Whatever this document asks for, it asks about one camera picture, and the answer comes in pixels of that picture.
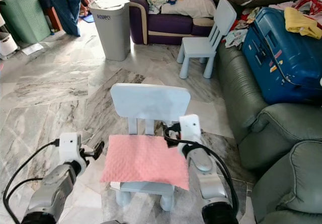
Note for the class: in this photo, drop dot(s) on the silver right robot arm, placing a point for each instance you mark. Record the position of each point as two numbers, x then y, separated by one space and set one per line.
211 183

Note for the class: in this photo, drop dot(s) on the green leather sofa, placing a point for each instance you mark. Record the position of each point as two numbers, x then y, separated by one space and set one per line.
271 133

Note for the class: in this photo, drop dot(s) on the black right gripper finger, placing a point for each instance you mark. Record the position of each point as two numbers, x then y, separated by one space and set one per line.
166 129

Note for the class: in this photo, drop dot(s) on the green plastic laundry basket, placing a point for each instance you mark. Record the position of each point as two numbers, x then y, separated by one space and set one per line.
25 17

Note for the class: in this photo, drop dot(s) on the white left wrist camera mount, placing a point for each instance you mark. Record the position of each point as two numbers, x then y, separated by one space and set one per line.
69 144

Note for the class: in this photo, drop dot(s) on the cream folded blanket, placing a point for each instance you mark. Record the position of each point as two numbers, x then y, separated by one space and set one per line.
191 7

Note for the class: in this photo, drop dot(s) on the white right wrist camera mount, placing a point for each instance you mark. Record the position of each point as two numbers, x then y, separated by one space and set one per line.
191 128

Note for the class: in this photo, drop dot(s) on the yellow cloth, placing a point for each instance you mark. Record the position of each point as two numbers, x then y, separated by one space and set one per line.
302 23

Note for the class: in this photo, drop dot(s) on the white storage box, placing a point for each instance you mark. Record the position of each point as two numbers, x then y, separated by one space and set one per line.
7 45

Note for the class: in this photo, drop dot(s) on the red and pink clothes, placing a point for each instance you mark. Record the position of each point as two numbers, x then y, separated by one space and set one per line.
307 2

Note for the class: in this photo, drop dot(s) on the grey lidded laundry bin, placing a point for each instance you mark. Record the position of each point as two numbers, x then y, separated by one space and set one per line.
110 30

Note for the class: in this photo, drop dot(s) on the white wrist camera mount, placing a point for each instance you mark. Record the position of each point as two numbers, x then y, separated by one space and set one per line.
69 144
191 128

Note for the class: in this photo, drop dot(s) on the blue hard suitcase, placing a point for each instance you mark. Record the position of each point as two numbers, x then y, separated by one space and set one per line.
282 58

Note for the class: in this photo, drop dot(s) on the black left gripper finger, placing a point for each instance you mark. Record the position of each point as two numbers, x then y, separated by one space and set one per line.
99 148

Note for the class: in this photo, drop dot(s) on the grey patterned garment heap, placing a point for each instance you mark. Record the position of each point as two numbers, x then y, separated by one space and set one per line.
237 32

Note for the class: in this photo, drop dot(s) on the pink textured pillow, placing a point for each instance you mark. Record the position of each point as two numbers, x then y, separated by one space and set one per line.
143 161

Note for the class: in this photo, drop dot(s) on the purple sofa with beige trim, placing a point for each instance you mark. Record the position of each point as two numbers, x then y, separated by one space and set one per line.
168 25

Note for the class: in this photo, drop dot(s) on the white paper sheet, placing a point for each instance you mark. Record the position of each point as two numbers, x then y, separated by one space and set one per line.
32 48

